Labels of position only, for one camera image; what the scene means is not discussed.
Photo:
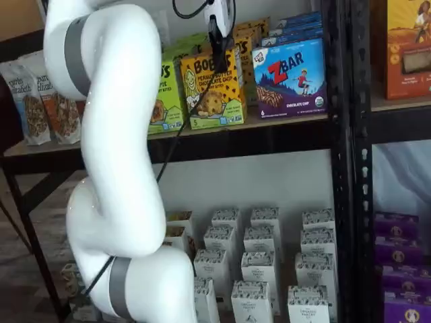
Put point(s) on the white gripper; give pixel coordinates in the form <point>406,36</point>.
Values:
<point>225,13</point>

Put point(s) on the orange Bobo's peanut butter box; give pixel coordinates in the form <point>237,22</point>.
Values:
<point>224,101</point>

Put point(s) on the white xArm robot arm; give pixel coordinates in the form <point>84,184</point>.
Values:
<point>118,134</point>

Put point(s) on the green Bobo's box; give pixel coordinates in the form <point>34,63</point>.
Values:
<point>187,43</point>
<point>171,111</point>

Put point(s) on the blue Zbar chocolate chip box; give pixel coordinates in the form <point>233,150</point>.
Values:
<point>289,84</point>

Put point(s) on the black metal shelf rack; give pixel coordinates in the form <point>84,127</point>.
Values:
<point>340,168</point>

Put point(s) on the white floral pantry box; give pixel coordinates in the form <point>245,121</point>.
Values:
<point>210,266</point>
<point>226,217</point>
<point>318,218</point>
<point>257,269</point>
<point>259,239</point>
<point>250,303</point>
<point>207,303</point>
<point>314,269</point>
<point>266,217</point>
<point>219,239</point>
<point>308,306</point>
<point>318,241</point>

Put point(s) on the white box with food picture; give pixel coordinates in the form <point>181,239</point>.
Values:
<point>182,218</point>
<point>176,240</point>
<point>72,279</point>

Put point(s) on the large orange snack box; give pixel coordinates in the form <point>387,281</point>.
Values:
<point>404,84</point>

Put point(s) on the light wooden shelf board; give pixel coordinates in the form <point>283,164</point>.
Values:
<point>404,104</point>

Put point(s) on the tan wooden shelf board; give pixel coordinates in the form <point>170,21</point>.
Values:
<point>33,150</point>

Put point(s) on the purple snack box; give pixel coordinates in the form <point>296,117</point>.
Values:
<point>397,252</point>
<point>407,279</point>
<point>397,222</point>
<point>407,309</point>

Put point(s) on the orange Purely Elizabeth granola bag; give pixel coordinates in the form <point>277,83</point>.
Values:
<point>64,117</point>

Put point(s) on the black perforated metal rack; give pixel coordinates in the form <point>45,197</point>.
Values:
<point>362,202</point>

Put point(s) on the blue Purely Elizabeth granola bag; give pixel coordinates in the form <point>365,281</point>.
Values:
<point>30,114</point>

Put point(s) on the white fabric sheet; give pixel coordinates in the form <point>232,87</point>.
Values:
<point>404,168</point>

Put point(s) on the dark maroon chair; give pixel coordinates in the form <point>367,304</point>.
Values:
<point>10,117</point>

